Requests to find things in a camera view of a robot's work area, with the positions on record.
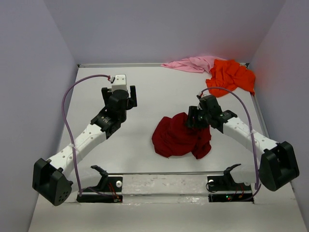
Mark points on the pink t shirt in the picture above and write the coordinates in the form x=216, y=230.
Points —
x=199, y=64

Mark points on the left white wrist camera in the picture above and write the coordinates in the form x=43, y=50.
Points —
x=119, y=82

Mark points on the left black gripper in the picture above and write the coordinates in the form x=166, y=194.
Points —
x=132, y=102

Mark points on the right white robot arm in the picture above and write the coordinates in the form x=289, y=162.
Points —
x=274, y=163

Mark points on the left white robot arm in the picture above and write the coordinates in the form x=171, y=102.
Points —
x=50, y=177

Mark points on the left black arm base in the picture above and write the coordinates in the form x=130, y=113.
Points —
x=108, y=189

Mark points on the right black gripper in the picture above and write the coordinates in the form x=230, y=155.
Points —
x=193, y=111

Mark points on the dark red t shirt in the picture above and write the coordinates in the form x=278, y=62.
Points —
x=172, y=138

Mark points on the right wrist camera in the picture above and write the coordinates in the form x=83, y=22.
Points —
x=201, y=98

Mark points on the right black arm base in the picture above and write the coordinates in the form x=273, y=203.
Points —
x=223, y=188

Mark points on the orange t shirt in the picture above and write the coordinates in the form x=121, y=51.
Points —
x=230, y=75

